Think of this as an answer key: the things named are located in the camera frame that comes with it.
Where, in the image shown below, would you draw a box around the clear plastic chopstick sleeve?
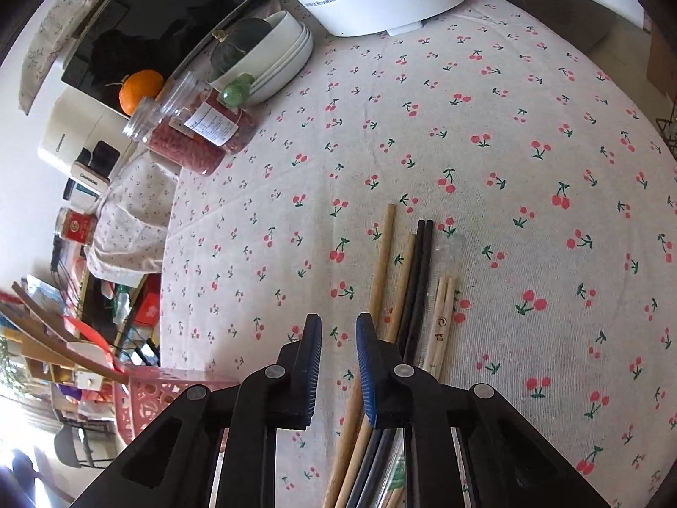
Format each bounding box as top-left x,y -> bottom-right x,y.
372,237 -> 464,507

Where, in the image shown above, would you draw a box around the black chopstick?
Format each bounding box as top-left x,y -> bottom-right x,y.
359,220 -> 434,507
347,220 -> 426,507

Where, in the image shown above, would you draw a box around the pink perforated utensil holder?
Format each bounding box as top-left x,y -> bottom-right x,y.
113,366 -> 237,445

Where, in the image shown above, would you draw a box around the red plastic spoon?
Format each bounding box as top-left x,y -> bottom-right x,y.
64,315 -> 123,372

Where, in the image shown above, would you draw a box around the red gift box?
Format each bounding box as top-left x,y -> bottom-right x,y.
132,291 -> 160,328

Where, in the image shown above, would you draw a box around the cherry print tablecloth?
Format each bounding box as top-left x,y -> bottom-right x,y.
86,0 -> 677,508

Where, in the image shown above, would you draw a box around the red label tea jar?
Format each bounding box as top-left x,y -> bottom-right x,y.
55,207 -> 98,246

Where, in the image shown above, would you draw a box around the labelled jar of dried fruit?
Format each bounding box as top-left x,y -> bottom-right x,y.
160,72 -> 257,154

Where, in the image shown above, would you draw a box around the small green fruit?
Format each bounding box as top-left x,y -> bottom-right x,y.
219,74 -> 255,108

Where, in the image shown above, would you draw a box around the jar of red goji berries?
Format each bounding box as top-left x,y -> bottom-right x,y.
123,97 -> 226,176

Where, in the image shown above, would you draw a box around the white air fryer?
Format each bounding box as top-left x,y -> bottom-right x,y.
38,87 -> 135,195

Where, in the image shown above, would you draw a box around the orange tangerine on lid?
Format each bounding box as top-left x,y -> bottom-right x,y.
118,70 -> 164,116

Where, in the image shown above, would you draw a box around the stacked white bowls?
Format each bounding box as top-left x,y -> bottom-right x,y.
209,11 -> 313,107

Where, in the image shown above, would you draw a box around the dark green squash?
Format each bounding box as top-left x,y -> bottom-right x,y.
210,17 -> 273,75

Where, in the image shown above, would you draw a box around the black microwave oven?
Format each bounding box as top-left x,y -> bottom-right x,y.
61,0 -> 265,113

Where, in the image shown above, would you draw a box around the floral microwave cover cloth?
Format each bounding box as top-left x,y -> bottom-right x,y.
18,0 -> 102,115

